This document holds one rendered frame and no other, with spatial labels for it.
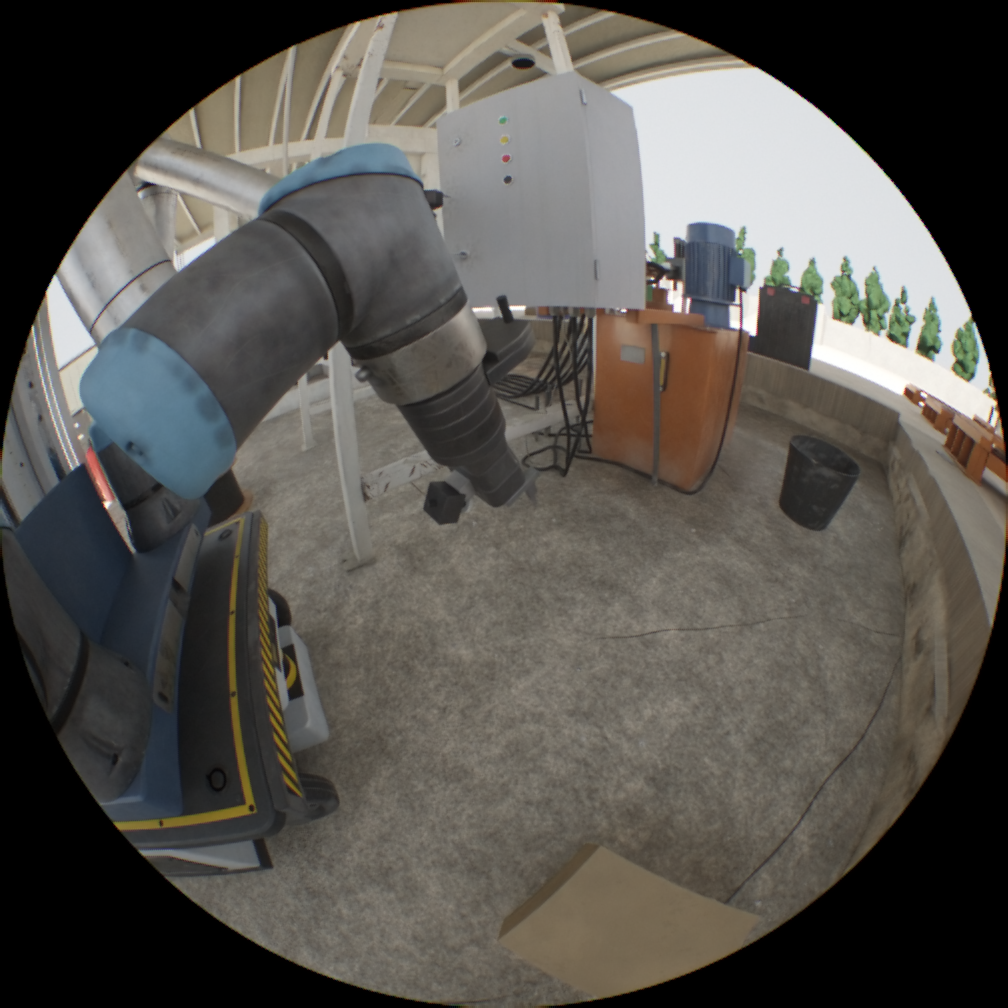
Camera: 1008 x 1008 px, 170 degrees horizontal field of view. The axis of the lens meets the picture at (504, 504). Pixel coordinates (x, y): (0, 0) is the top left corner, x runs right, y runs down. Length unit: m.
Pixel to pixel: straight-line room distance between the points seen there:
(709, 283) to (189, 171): 1.48
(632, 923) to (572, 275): 1.08
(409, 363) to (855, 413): 2.86
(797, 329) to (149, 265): 3.17
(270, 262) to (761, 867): 0.92
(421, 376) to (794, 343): 3.01
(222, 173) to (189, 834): 0.88
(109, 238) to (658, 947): 0.85
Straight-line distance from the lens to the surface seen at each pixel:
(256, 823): 0.45
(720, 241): 1.46
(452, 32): 2.54
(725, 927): 0.63
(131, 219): 0.32
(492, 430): 0.27
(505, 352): 0.27
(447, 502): 0.31
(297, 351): 0.16
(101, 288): 0.30
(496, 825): 0.67
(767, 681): 0.90
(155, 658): 0.52
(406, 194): 0.21
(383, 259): 0.19
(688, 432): 1.28
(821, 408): 2.91
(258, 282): 0.15
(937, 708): 1.03
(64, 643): 0.42
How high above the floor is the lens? 0.67
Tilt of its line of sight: 34 degrees down
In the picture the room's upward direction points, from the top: 4 degrees counter-clockwise
